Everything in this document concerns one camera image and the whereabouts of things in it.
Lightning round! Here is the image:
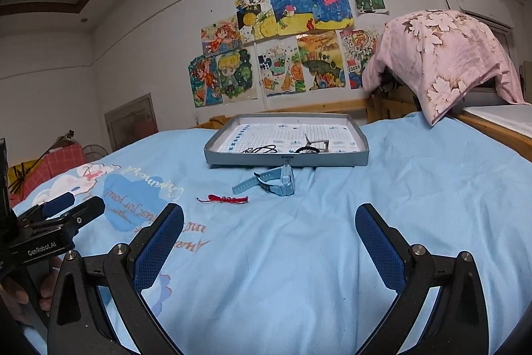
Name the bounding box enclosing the yellow moon drawing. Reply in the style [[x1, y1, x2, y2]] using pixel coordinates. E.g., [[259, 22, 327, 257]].
[[235, 0, 278, 44]]

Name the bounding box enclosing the light blue wristwatch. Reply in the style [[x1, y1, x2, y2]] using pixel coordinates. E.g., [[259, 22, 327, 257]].
[[232, 164, 295, 196]]

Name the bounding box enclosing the grey cardboard tray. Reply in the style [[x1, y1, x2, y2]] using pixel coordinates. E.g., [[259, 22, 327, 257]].
[[204, 112, 370, 168]]

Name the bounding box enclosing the light blue printed bedsheet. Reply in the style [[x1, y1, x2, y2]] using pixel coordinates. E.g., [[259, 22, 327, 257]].
[[17, 114, 531, 354]]

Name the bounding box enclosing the orange-haired girl drawing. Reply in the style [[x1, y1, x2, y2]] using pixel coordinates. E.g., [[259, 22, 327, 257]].
[[189, 55, 223, 108]]

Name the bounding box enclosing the black cord necklace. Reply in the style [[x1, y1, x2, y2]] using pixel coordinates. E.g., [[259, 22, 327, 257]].
[[241, 144, 280, 155]]

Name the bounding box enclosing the red checked box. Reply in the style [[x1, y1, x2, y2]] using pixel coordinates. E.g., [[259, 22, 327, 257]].
[[17, 142, 86, 200]]

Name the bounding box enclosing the fish and cup drawing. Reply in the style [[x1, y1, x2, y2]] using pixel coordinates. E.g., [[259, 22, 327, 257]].
[[258, 42, 307, 97]]

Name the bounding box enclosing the white air conditioner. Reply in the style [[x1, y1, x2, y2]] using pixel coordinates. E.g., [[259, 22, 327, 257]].
[[446, 0, 514, 32]]

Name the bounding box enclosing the blue sea drawing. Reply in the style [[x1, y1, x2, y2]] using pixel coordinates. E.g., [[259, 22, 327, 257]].
[[270, 0, 354, 36]]

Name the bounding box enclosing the turtle landscape drawing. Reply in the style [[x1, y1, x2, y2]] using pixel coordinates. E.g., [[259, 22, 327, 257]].
[[297, 30, 346, 91]]

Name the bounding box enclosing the mermaid girl drawing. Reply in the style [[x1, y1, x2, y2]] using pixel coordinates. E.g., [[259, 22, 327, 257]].
[[200, 15, 243, 57]]

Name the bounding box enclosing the blond boy drawing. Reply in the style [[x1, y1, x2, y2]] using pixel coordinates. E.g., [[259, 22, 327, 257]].
[[215, 49, 258, 103]]

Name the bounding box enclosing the colourful crowd drawing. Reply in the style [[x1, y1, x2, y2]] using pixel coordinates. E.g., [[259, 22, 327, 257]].
[[340, 29, 379, 89]]

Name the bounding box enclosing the left hand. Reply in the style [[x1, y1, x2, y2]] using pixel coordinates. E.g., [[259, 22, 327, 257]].
[[1, 257, 62, 327]]

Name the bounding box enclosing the white mattress edge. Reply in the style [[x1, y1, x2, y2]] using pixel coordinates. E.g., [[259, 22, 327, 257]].
[[464, 104, 532, 138]]

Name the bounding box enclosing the pink floral blanket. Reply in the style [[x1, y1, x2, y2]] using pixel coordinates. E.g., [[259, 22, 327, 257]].
[[361, 10, 526, 126]]

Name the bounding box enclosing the grey wall cabinet door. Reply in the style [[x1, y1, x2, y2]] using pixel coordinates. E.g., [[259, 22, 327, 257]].
[[105, 94, 159, 151]]

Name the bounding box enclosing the red braided bracelet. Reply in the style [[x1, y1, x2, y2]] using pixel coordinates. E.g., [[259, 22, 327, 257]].
[[196, 194, 250, 206]]

